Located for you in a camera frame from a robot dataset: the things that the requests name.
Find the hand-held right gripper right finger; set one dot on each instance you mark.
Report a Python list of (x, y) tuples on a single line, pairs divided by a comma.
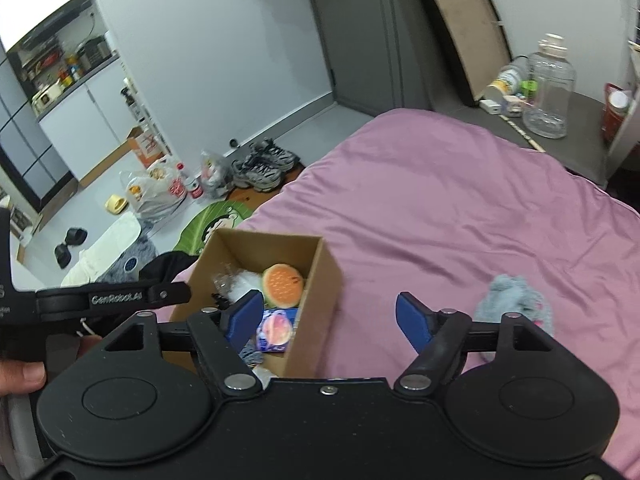
[(412, 322)]

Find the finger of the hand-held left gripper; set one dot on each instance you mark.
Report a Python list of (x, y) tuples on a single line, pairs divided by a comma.
[(115, 299)]

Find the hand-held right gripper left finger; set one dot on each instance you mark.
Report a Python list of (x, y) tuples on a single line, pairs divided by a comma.
[(245, 317)]

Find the blue tissue packet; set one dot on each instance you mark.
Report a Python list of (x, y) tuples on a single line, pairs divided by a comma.
[(277, 332)]

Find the blue knitted cloth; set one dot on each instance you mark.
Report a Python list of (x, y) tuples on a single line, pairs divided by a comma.
[(250, 355)]

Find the burger squishy toy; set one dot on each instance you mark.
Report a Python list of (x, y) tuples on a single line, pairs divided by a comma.
[(282, 285)]

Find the brown cardboard box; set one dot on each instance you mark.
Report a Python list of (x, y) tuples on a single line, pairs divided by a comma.
[(320, 310)]

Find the blue-grey plush toy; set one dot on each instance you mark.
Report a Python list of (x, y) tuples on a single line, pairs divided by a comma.
[(515, 300)]

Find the person's left hand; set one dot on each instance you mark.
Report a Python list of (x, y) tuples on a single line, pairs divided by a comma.
[(22, 377)]

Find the grey fluffy rug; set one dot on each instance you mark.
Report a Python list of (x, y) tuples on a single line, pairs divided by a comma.
[(135, 262)]

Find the white cushion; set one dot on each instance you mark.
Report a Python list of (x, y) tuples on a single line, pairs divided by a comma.
[(107, 245)]

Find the black clothing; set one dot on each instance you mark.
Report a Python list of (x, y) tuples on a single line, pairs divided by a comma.
[(170, 267)]

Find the black slipper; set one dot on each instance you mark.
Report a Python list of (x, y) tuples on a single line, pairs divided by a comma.
[(77, 236), (63, 255)]

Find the green cartoon floor mat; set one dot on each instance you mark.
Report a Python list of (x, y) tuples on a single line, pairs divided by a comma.
[(215, 225)]

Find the white red-print plastic bag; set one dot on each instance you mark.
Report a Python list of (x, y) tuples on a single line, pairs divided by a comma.
[(152, 195)]

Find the pink bed sheet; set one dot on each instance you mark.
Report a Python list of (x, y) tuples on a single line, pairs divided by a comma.
[(450, 210)]

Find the red label water bottle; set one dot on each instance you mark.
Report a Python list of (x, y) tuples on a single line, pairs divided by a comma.
[(195, 189)]

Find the grey sneaker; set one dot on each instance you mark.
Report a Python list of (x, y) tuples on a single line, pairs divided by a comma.
[(275, 155), (257, 176)]

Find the clear plastic bag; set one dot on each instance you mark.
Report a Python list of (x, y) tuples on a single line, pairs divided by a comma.
[(216, 175)]

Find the orange white cardboard box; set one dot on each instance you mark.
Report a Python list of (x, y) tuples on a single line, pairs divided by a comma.
[(145, 147)]

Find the white kitchen cabinet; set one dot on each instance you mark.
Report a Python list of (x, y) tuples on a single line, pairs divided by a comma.
[(95, 125)]

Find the black spray bottle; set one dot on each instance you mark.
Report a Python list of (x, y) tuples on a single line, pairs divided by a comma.
[(129, 100)]

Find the white rice cooker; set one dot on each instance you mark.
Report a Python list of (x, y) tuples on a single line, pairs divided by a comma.
[(46, 97)]

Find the wooden ruler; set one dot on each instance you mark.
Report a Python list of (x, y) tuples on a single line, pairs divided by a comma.
[(522, 132)]

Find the white power adapter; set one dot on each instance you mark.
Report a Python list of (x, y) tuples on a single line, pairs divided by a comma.
[(490, 107)]

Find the small white box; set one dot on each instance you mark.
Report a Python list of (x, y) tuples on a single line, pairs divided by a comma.
[(512, 106)]

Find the small green cup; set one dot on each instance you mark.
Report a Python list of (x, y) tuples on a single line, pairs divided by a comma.
[(529, 91)]

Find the large clear water jug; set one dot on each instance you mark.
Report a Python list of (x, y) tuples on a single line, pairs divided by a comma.
[(549, 95)]

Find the range hood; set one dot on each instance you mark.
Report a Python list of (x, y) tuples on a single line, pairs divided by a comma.
[(55, 25)]

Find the red container white lid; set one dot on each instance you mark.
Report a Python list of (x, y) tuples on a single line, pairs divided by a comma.
[(616, 115)]

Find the grey door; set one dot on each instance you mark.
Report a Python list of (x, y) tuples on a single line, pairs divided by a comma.
[(365, 35)]

